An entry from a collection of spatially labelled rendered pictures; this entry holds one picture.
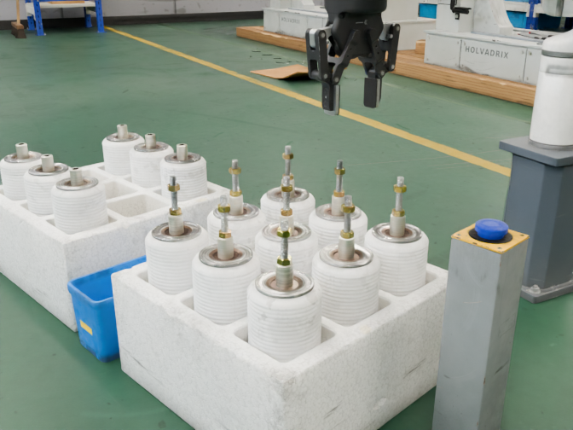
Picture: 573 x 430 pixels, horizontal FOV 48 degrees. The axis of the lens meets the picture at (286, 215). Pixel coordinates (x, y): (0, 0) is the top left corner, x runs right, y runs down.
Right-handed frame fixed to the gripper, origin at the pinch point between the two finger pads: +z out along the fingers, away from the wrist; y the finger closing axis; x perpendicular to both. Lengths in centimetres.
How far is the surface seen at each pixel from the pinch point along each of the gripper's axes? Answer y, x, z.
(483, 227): -7.6, 16.2, 14.0
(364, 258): -1.1, 2.5, 21.6
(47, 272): 26, -53, 37
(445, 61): -236, -174, 36
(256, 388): 19.1, 5.0, 32.2
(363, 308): 0.7, 4.5, 27.8
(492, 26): -250, -156, 16
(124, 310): 22.5, -25.6, 34.1
